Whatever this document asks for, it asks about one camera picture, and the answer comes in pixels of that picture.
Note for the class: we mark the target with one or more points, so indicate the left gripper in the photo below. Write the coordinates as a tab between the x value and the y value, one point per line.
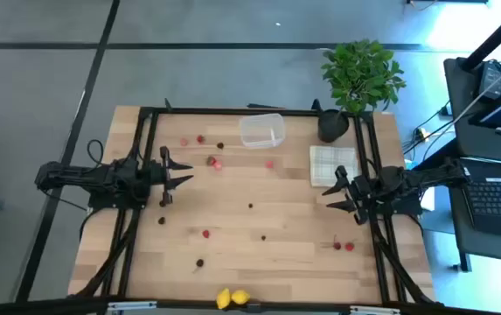
154	177

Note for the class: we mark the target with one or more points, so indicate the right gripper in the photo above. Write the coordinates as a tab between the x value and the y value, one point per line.
363	192

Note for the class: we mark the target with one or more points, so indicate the pink raspberry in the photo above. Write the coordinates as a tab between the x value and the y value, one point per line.
217	165
183	142

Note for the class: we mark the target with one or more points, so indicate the dark red cherry with stem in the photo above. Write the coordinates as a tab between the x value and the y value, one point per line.
199	263
337	245

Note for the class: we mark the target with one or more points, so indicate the red strawberry with green top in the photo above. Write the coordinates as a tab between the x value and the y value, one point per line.
206	233

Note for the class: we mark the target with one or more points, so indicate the clear plastic tupperware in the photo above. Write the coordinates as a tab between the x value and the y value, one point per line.
259	131

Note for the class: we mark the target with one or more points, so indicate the yellow lemon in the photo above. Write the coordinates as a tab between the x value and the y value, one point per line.
223	298
240	297

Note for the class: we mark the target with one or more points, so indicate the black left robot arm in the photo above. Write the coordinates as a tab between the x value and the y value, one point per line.
71	175

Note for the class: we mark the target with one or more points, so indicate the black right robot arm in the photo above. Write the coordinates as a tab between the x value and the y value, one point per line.
429	175

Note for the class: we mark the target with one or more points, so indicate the checked white cloth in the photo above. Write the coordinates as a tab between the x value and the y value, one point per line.
326	162

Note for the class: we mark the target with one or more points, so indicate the white box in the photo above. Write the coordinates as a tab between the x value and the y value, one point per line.
428	202

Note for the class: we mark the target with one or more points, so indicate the yellow plug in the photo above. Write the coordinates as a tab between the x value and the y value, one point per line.
421	133

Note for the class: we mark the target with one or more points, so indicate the green plant in black pot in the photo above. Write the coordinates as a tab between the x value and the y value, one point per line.
359	74

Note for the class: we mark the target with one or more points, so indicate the black desk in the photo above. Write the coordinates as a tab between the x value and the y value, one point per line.
457	122

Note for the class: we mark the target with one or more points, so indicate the black laptop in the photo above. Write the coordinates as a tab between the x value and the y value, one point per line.
499	201

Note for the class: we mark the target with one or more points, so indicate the black power adapter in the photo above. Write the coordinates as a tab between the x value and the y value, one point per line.
492	76

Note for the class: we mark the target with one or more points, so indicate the black gantry beam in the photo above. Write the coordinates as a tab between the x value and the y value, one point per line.
36	306

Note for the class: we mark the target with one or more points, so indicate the black pole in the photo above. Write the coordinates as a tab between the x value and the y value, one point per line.
495	37

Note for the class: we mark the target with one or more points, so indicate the silver metal bracket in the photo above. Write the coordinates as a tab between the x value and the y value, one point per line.
132	305
374	310

